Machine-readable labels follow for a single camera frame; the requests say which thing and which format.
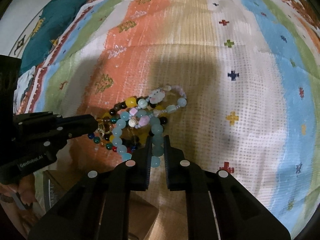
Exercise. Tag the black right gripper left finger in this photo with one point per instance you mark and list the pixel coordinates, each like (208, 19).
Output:
(98, 208)

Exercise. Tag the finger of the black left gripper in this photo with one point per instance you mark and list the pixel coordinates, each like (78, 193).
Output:
(45, 124)

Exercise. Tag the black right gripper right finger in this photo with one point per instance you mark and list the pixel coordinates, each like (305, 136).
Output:
(218, 206)

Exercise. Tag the jewelry box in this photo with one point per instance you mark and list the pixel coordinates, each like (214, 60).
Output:
(56, 184)

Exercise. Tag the white crumpled cloth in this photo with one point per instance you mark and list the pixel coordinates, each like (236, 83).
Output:
(23, 84)

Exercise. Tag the teal pillow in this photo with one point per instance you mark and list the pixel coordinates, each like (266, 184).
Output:
(56, 16)

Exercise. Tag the colourful striped blanket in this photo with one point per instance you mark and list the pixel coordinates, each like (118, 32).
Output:
(241, 79)

